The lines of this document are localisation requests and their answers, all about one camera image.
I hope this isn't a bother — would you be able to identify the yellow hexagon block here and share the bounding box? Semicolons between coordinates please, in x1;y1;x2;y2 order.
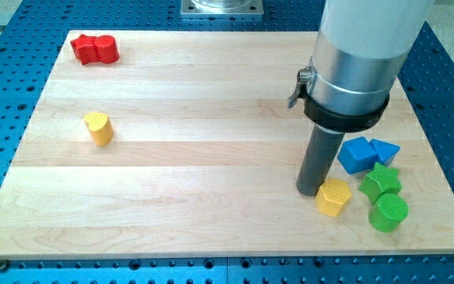
315;178;352;217

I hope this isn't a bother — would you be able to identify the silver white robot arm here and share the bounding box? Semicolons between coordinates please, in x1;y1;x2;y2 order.
288;0;433;133

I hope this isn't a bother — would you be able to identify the yellow heart block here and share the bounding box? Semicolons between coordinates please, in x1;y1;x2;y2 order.
84;112;114;147

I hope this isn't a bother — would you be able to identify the wooden board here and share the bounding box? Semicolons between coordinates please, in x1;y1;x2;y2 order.
0;31;454;260

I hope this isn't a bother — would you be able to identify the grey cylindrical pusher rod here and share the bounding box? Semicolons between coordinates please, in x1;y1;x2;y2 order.
296;125;344;196

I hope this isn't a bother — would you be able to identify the blue cube block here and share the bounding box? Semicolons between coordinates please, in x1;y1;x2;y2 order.
337;136;378;174

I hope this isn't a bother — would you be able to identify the red cylinder block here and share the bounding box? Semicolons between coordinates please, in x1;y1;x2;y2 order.
94;35;120;64

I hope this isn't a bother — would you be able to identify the green star block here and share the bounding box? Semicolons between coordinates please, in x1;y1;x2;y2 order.
359;163;403;204

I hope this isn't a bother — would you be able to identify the blue triangle block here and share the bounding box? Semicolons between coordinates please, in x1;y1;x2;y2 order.
370;139;400;166

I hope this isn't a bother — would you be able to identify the red star block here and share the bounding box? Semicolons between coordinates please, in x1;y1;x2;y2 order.
70;34;99;65

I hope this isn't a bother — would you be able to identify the green cylinder block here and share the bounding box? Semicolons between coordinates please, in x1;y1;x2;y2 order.
368;193;409;233

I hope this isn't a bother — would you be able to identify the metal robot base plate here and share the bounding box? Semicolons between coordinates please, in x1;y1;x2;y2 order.
180;0;264;16

